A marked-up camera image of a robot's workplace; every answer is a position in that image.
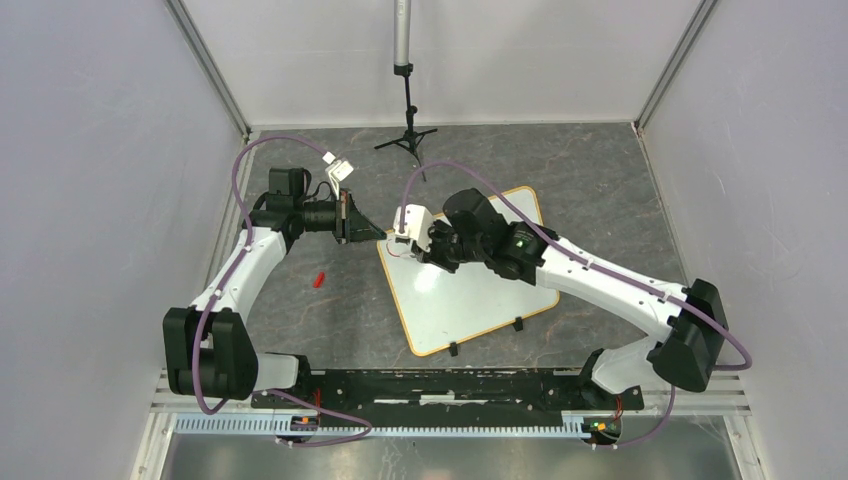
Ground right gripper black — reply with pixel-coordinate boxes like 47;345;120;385
412;216;488;273

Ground right aluminium frame post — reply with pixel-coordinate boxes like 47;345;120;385
632;0;719;137

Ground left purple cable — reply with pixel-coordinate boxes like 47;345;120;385
190;134;376;450

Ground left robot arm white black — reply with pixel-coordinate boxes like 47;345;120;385
163;160;386;408

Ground black tripod stand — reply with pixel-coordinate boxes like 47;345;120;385
374;0;438;167

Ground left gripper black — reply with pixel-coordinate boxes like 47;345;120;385
294;188;386;245

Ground aluminium frame post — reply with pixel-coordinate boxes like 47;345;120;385
632;0;719;137
164;0;252;139

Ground red marker cap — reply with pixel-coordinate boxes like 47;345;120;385
313;271;326;289

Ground white cable duct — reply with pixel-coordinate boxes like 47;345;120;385
170;410;598;439

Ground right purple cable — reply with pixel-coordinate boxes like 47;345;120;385
400;160;754;450

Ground left aluminium frame post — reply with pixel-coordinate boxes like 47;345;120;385
164;0;252;139

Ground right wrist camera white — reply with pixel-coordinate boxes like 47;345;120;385
393;204;434;252

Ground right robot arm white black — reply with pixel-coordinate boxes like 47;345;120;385
394;188;728;408

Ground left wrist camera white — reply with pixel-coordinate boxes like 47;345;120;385
322;151;354;199

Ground purple cable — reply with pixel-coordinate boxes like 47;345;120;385
190;134;376;450
400;160;754;450

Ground whiteboard with yellow edge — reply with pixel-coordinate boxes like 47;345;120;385
376;186;562;358

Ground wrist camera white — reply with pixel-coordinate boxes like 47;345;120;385
393;204;434;252
322;151;354;199

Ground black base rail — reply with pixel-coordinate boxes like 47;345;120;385
289;368;644;428

